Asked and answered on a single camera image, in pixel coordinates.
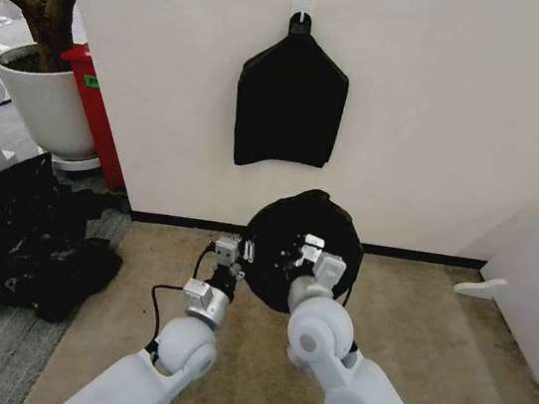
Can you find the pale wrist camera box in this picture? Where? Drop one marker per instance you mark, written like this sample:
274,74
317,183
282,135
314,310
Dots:
225,250
314,247

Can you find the pile of black garbage bags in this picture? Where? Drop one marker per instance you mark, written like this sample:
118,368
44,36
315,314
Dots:
13,241

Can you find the white standing board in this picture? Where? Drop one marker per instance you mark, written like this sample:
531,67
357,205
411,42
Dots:
531,304

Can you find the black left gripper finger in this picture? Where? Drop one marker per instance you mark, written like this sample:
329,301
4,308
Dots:
248,251

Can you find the white pot saucer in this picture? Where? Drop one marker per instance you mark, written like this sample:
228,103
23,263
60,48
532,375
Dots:
76,164

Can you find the white board foot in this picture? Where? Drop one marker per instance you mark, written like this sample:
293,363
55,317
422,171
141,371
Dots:
481,287

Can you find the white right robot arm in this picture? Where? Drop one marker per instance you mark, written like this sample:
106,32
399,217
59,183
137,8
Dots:
330,341

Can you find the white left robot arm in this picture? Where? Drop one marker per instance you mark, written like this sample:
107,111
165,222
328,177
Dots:
139,379

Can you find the black bag hanging on hook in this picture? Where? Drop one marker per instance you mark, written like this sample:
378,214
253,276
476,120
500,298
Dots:
290,109

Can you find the white wall hook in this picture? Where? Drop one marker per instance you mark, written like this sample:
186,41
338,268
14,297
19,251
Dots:
302,4

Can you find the round bin with black bag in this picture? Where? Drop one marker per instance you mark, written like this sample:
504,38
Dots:
275,233

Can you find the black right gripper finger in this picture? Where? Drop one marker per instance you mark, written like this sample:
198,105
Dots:
297,260

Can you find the white plant pot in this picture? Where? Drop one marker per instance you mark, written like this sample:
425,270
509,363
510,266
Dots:
47,105

